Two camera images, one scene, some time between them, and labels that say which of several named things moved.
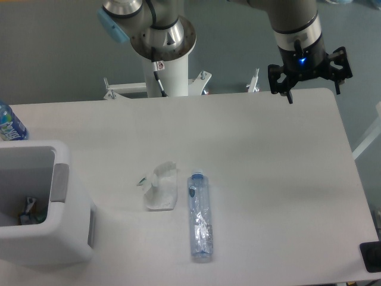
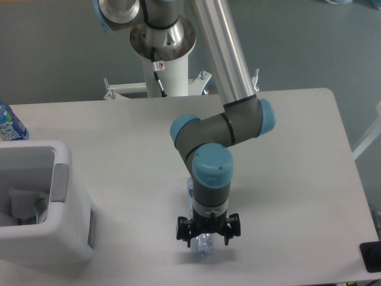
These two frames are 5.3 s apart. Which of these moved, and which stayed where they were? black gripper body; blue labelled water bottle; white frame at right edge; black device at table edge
Moved: black gripper body
Stayed: white frame at right edge; black device at table edge; blue labelled water bottle
